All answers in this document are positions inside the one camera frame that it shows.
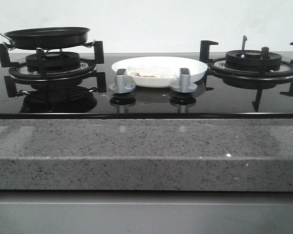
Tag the white round plate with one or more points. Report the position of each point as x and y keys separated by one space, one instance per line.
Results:
x=197 y=69

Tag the fried egg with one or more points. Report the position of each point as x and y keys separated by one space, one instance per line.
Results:
x=151 y=71

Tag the black frying pan mint handle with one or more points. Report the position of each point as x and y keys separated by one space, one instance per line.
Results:
x=47 y=38

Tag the left silver stove knob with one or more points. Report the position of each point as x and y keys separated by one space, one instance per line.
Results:
x=121 y=84

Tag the silver stove knob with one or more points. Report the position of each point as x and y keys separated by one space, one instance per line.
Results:
x=183 y=85
x=121 y=84

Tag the right silver stove knob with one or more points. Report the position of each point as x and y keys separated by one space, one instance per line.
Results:
x=183 y=85

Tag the black glass gas hob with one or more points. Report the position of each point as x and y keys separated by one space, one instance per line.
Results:
x=90 y=98

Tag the right black burner pan support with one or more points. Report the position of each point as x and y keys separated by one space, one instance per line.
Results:
x=254 y=65

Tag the black burner pan support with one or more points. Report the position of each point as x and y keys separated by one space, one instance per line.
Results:
x=254 y=65
x=46 y=70

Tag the left black burner pan support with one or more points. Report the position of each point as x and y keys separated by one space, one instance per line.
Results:
x=46 y=70

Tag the grey cabinet front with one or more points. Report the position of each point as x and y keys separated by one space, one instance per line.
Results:
x=145 y=213

